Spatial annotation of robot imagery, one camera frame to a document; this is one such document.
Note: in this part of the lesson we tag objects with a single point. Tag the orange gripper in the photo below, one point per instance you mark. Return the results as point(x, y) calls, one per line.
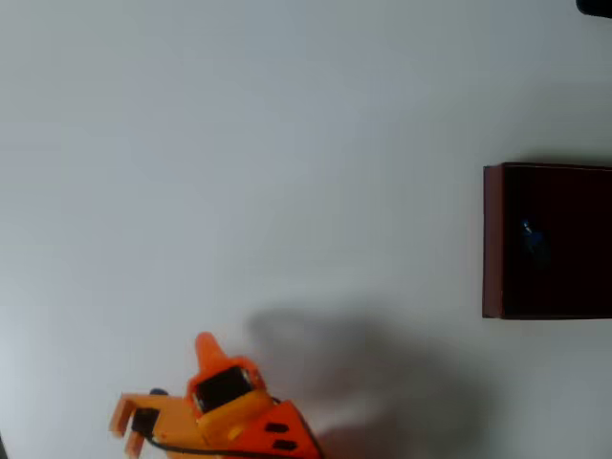
point(223, 389)

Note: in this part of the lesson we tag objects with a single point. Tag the blue toy minifigure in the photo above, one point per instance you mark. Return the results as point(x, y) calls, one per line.
point(533, 244)

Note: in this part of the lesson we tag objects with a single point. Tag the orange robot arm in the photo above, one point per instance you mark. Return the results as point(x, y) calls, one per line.
point(282, 430)

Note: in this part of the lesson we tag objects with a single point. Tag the dark red open box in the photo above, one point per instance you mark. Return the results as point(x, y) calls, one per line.
point(550, 201)

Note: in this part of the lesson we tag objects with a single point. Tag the small dark blue knob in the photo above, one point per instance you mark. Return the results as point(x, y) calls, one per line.
point(158, 392)

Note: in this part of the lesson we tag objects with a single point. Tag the dark object at corner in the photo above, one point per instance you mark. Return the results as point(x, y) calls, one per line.
point(596, 6)

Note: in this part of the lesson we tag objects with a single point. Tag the orange camera mount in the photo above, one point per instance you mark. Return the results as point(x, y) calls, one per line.
point(172, 421)

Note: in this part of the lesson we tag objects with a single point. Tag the black camera module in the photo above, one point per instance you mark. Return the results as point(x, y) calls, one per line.
point(145, 421)

